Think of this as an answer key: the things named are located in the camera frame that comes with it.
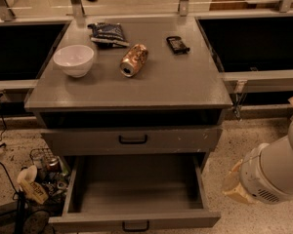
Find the grey drawer cabinet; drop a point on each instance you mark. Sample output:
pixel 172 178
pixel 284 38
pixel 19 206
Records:
pixel 169 91

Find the black snack bar packet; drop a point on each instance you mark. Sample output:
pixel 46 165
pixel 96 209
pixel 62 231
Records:
pixel 177 45

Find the grey top drawer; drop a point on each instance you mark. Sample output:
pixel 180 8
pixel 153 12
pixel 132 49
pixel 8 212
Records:
pixel 121 141

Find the grey drawer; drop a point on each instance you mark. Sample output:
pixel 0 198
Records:
pixel 121 141
pixel 135 193

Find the white bowl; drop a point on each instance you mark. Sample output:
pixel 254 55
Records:
pixel 74 60

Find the wire basket with jars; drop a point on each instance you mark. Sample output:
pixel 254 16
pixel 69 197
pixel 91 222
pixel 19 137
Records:
pixel 51 172

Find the crushed copper soda can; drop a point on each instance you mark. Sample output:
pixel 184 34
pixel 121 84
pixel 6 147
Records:
pixel 134 60

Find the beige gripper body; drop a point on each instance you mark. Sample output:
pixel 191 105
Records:
pixel 254 176

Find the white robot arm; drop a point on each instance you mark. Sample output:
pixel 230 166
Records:
pixel 265 174

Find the beige bottle on floor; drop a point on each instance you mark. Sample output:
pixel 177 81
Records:
pixel 32 189

